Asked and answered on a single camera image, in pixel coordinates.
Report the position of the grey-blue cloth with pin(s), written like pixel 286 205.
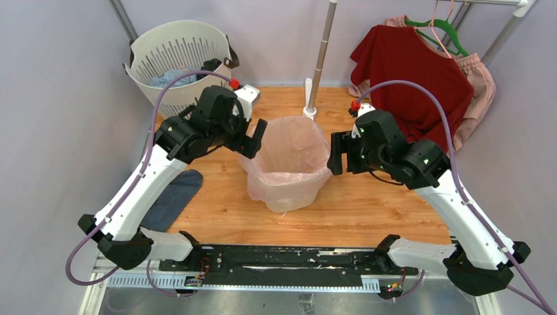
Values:
pixel 171 202

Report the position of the white slotted laundry basket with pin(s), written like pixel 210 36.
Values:
pixel 180 45

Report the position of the green clothes hanger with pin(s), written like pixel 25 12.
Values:
pixel 459 50

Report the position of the pink clothes hanger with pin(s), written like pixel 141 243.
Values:
pixel 434 24

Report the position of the beige plastic trash bin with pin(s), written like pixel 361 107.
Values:
pixel 290 204

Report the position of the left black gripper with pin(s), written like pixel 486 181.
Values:
pixel 246 144

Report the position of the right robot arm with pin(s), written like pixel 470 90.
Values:
pixel 482 260

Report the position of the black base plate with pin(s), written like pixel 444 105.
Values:
pixel 281 266

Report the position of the blue plastic bag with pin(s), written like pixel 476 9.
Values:
pixel 170 75

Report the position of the clothes rack pole with foot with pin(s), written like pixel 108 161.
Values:
pixel 311 85

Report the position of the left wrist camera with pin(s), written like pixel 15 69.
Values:
pixel 246 97

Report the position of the black plastic bag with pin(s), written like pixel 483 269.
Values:
pixel 210 66

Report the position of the corner aluminium profile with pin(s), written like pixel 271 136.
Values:
pixel 123 18

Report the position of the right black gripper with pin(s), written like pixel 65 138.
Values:
pixel 341 142

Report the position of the right rack pole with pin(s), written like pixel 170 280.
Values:
pixel 483 27

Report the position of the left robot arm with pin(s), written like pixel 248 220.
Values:
pixel 116 228

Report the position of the pink plastic trash bag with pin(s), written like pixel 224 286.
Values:
pixel 291 162

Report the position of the aluminium frame rail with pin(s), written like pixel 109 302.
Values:
pixel 147 275

